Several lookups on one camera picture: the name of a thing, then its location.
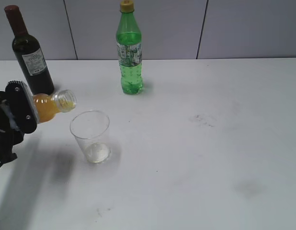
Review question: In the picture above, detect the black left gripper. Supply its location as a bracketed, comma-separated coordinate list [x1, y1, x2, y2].
[0, 80, 39, 167]

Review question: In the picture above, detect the green soda bottle yellow cap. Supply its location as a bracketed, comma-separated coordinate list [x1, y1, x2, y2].
[116, 0, 143, 95]

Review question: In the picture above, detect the transparent plastic cup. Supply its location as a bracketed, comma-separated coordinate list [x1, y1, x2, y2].
[69, 110, 111, 163]

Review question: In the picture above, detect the orange juice bottle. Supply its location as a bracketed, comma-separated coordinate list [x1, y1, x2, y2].
[33, 90, 77, 123]

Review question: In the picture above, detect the dark red wine bottle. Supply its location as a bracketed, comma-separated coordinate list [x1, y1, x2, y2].
[4, 5, 55, 95]

